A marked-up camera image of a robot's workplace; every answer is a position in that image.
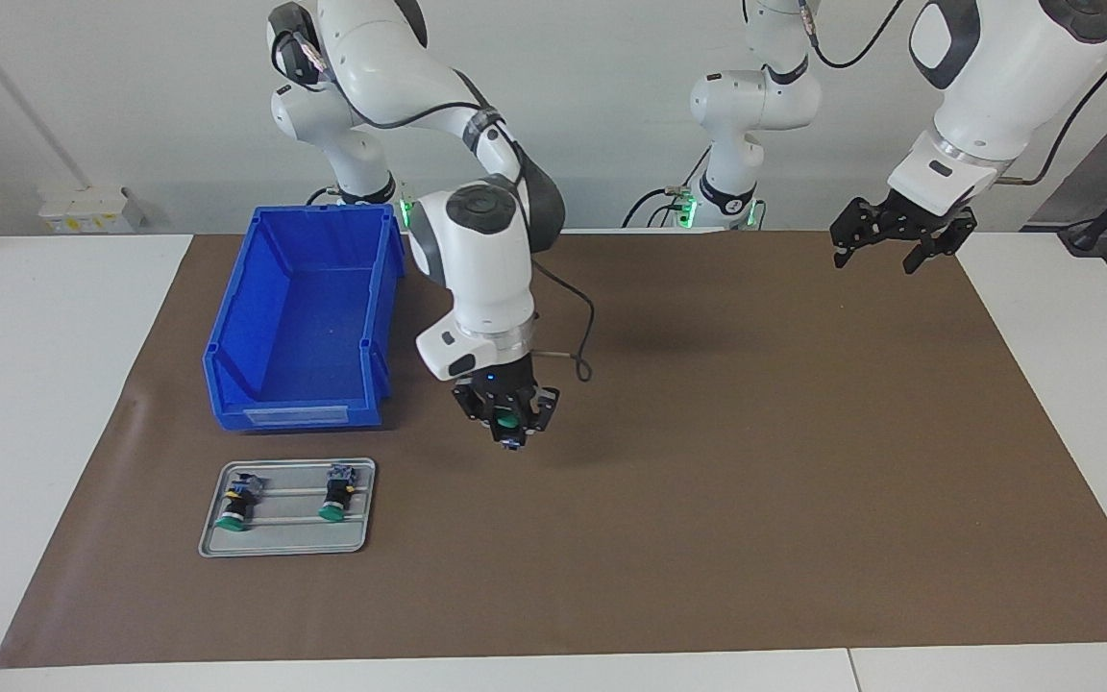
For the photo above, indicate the green push button switch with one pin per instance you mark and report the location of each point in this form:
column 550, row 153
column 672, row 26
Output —
column 508, row 420
column 236, row 507
column 334, row 495

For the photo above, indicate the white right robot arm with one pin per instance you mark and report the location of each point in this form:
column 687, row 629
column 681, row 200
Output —
column 486, row 269

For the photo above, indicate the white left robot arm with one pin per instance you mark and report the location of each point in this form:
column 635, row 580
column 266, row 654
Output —
column 996, row 86

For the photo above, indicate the brown table mat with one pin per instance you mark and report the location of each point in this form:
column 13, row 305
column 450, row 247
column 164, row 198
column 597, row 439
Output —
column 707, row 529

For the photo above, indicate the silver metal tray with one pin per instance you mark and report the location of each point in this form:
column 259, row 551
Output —
column 284, row 538

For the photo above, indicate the white wall socket box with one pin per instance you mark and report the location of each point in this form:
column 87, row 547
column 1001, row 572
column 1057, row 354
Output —
column 83, row 207

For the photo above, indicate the blue plastic storage bin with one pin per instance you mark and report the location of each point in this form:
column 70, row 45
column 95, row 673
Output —
column 304, row 327

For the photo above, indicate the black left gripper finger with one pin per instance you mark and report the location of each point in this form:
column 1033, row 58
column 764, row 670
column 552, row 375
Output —
column 943, row 245
column 861, row 221

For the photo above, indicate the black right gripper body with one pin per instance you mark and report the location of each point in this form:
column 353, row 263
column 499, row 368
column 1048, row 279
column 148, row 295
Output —
column 505, row 384

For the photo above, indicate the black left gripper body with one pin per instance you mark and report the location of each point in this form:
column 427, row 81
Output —
column 919, row 221

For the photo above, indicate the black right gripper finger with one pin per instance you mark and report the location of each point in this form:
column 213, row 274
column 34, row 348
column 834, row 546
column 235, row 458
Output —
column 544, row 408
column 475, row 408

